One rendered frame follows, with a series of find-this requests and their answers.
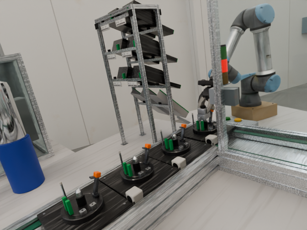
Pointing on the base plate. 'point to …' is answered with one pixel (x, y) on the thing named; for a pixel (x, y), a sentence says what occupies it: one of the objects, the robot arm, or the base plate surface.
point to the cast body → (202, 112)
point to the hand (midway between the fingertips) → (202, 110)
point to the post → (214, 41)
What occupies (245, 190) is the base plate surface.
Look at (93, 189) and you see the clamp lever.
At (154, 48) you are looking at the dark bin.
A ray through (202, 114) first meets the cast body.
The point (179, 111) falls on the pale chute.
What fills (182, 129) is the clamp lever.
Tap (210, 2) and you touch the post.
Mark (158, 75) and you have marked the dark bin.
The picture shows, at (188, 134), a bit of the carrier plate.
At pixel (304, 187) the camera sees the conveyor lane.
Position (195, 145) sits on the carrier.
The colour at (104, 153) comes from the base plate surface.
